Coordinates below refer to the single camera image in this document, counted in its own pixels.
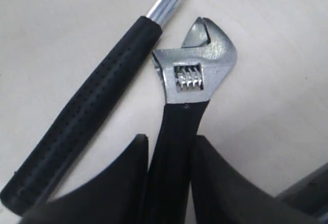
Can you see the black plastic tool case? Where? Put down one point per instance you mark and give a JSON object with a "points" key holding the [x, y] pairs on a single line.
{"points": [[309, 195]]}

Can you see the adjustable wrench black handle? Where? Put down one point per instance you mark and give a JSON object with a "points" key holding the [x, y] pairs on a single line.
{"points": [[190, 75]]}

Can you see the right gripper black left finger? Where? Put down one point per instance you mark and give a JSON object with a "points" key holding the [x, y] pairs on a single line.
{"points": [[113, 196]]}

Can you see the claw hammer black grip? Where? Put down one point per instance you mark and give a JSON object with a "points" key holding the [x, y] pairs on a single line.
{"points": [[84, 114]]}

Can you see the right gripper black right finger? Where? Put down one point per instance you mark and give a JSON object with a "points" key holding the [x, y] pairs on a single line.
{"points": [[222, 195]]}

